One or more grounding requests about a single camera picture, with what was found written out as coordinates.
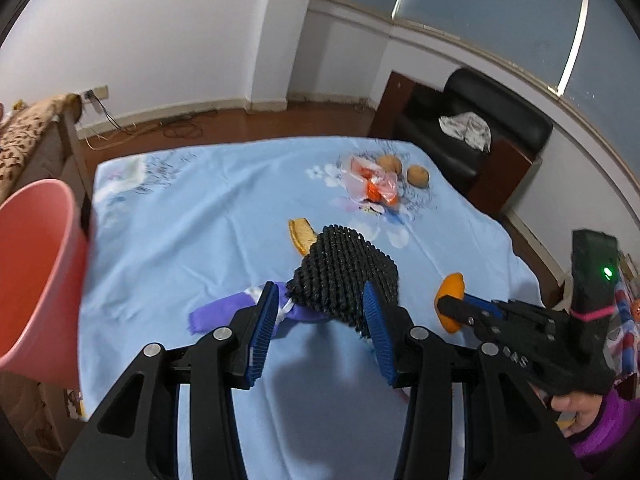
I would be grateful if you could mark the black foam net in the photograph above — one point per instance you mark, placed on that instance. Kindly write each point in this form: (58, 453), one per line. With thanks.
(345, 270)

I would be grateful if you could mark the brown patterned sofa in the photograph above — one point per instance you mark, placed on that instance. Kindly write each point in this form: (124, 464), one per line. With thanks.
(30, 135)

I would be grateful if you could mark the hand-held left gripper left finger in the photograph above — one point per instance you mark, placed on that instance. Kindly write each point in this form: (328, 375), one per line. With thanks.
(262, 330)

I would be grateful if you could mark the light blue floral tablecloth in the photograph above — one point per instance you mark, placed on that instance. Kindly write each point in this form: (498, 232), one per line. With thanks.
(200, 220)

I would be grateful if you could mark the walnut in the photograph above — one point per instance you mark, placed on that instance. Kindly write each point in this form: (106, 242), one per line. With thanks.
(389, 164)
(418, 175)

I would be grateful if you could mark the black leather armchair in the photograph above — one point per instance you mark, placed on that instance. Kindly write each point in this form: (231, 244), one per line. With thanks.
(435, 150)

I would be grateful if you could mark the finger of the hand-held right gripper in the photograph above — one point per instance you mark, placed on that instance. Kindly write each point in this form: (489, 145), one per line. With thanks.
(462, 312)
(482, 305)

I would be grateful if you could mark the purple wrapper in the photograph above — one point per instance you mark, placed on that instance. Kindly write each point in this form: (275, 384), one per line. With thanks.
(215, 315)

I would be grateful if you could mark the clear plastic bag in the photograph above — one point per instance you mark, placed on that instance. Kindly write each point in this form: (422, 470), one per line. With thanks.
(377, 185)

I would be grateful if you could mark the colourful printed cloth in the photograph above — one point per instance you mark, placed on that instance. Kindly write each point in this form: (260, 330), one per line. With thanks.
(625, 310)

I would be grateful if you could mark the pink plastic bucket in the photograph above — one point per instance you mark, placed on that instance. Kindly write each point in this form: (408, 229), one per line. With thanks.
(35, 270)

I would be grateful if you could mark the white crumpled cloth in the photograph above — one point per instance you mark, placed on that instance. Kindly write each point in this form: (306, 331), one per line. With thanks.
(467, 127)

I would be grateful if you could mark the person's right forearm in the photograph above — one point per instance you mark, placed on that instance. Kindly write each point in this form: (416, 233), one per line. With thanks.
(610, 430)

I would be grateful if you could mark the orange peel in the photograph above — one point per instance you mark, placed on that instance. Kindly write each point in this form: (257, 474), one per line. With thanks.
(300, 235)
(450, 287)

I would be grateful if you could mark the wooden bed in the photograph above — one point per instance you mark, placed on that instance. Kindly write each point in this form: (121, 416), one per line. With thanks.
(75, 160)

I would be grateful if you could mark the wall power socket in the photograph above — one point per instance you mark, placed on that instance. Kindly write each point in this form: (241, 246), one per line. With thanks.
(97, 92)

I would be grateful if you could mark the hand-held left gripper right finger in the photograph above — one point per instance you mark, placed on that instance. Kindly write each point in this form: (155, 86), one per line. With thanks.
(377, 335)

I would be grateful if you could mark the person's right hand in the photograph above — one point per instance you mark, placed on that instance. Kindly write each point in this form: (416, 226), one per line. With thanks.
(582, 407)

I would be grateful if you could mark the window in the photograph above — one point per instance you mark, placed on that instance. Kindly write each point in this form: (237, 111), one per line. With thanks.
(500, 10)

